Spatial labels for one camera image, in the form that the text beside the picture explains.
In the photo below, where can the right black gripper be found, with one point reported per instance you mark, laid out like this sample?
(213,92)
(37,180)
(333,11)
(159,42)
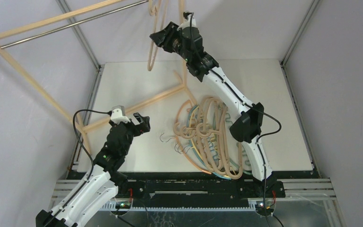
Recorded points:
(168,37)

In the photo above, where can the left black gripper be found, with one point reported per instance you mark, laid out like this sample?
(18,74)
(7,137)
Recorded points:
(139,129)

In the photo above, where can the beige plastic hanger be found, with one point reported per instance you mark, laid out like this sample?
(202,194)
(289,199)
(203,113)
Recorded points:
(189,134)
(200,146)
(212,121)
(155,31)

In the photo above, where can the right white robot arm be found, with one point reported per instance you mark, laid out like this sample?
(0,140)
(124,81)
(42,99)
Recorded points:
(248,116)

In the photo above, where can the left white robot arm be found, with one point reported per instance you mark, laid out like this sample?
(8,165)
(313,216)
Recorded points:
(103,181)

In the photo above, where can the metal hanging rod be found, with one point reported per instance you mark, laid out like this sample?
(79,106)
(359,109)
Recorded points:
(74,24)

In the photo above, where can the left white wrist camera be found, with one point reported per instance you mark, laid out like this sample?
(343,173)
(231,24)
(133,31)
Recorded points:
(118,115)

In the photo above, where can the blue wire hanger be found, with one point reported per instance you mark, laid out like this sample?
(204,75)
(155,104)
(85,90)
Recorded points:
(191,121)

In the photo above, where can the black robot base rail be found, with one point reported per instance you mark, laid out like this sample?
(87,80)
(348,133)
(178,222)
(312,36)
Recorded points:
(196,190)

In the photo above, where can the green wavy wire hanger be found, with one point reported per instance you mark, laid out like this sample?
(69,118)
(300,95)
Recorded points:
(246,165)

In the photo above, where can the right aluminium frame post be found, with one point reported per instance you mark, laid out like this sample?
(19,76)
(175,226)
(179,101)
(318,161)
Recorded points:
(314,5)

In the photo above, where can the wooden clothes rack frame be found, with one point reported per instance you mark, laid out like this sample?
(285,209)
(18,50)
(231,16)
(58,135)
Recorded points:
(84,129)

